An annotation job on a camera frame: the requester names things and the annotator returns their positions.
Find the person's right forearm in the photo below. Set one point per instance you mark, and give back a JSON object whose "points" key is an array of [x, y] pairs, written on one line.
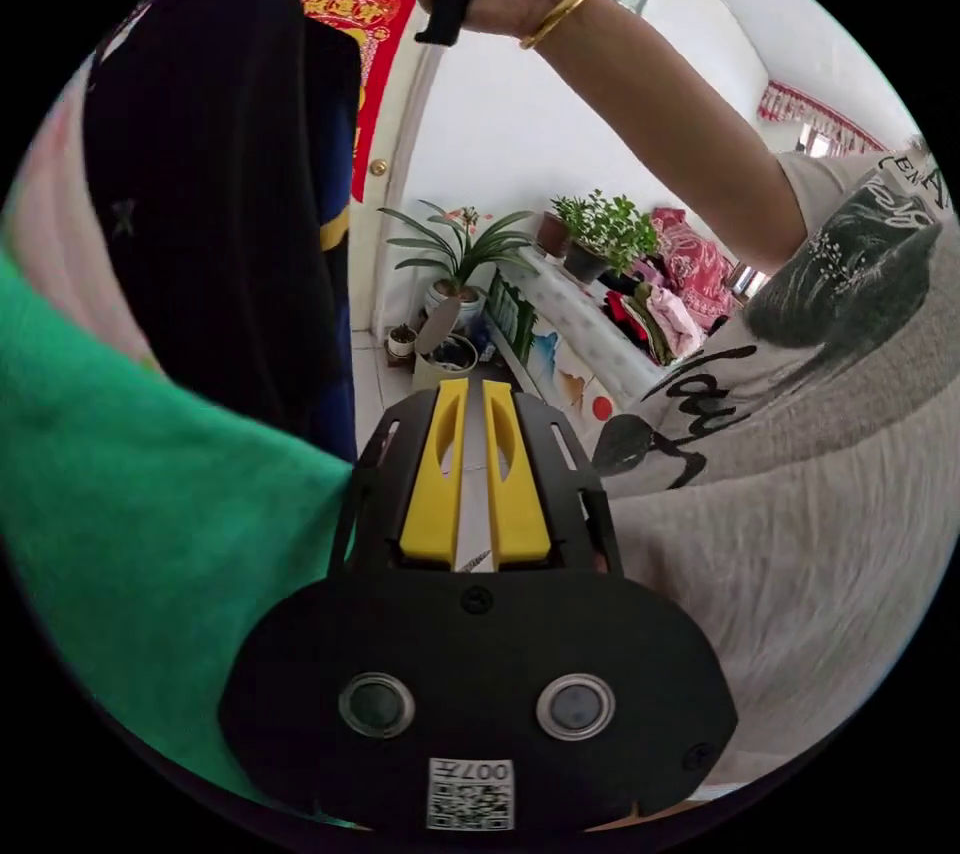
{"points": [[675, 104]]}

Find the leafy plant in brown pot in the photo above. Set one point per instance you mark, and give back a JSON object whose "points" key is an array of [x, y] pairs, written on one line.
{"points": [[553, 233]]}

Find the bin with swing lid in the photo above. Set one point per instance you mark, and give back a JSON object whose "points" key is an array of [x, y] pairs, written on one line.
{"points": [[442, 351]]}

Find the small plant in white pot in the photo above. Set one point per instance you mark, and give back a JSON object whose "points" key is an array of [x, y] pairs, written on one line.
{"points": [[401, 342]]}

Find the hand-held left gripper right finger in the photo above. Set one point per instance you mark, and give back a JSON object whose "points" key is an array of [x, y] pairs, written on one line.
{"points": [[517, 501]]}

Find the bed with green sheet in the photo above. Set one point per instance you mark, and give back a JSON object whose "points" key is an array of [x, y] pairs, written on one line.
{"points": [[150, 494]]}

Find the red fringed curtain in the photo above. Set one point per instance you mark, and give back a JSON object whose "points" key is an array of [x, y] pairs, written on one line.
{"points": [[817, 115]]}

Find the large plant in white pot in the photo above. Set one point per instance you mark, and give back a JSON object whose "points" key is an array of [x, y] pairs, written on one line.
{"points": [[461, 254]]}

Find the person's body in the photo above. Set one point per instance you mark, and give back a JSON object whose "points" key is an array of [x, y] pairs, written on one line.
{"points": [[787, 456]]}

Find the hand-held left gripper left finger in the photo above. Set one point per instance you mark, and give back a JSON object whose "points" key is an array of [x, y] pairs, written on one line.
{"points": [[435, 494]]}

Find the navy blue long sleeve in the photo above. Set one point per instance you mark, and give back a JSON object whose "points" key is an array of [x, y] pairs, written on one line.
{"points": [[225, 194]]}

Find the pile of clothes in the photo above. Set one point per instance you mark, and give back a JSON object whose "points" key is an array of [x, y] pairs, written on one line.
{"points": [[660, 321]]}

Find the red patterned quilt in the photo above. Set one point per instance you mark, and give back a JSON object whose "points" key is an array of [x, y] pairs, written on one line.
{"points": [[694, 261]]}

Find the leafy plant in black pot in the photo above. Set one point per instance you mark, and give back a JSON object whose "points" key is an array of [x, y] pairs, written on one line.
{"points": [[600, 231]]}

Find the red wall hanging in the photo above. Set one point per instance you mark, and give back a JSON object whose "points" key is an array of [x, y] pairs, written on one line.
{"points": [[375, 81]]}

